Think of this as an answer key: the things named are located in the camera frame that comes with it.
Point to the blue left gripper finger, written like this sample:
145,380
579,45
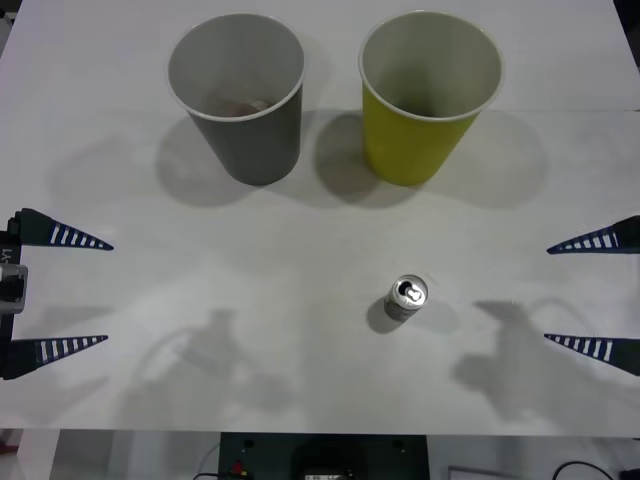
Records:
45,230
30,355

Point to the silver drink can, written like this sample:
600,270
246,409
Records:
406,297

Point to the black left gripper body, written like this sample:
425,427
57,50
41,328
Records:
9,247

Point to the yellow-green plastic waste bin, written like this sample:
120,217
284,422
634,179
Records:
405,150

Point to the grey plastic waste bin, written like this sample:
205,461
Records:
260,145

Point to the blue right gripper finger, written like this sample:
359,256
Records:
622,352
622,235

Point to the black robot torso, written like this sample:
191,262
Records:
270,457

